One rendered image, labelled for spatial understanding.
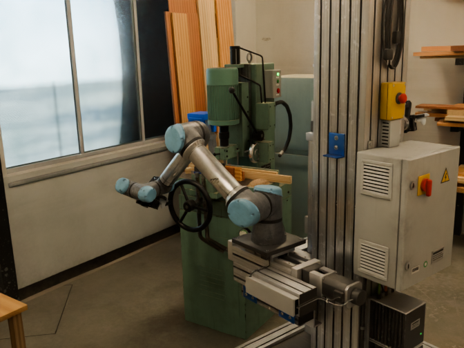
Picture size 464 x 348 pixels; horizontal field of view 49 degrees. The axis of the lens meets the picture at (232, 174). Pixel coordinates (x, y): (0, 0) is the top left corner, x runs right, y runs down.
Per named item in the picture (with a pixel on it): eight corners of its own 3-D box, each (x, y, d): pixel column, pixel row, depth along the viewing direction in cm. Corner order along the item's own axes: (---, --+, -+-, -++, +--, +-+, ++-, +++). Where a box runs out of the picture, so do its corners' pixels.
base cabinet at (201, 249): (183, 320, 310) (177, 209, 294) (234, 283, 357) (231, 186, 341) (246, 340, 286) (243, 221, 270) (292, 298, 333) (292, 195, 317)
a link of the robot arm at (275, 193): (288, 215, 212) (288, 183, 209) (271, 224, 202) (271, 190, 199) (264, 210, 219) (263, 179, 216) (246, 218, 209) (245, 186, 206)
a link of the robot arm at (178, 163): (210, 112, 225) (159, 179, 253) (193, 115, 217) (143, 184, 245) (225, 131, 222) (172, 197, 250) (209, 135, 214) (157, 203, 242)
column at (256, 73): (226, 182, 314) (222, 63, 297) (245, 175, 332) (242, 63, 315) (257, 187, 302) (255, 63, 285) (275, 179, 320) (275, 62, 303)
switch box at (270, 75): (264, 98, 297) (264, 70, 294) (272, 96, 305) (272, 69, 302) (273, 98, 294) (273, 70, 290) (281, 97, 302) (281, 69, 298)
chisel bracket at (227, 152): (215, 161, 287) (214, 147, 285) (228, 157, 298) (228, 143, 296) (225, 163, 283) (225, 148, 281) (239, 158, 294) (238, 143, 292)
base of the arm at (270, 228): (293, 238, 212) (294, 216, 210) (267, 248, 203) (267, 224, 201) (269, 229, 224) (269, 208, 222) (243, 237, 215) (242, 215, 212)
